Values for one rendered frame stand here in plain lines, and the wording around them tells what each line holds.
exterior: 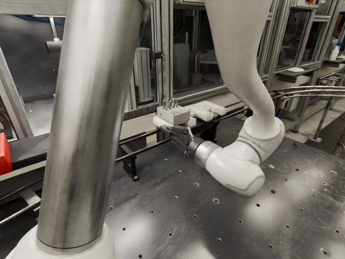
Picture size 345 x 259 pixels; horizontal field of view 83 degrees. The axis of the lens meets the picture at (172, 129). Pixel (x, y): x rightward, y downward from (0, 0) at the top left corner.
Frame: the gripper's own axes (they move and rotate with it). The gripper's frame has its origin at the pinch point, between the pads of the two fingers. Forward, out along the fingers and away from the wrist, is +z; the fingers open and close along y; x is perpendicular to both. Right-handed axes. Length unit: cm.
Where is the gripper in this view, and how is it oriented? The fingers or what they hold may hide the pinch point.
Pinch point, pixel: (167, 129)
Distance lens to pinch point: 81.6
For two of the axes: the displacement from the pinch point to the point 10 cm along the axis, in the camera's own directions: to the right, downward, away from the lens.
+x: -7.9, 2.9, -5.4
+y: 0.0, -8.8, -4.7
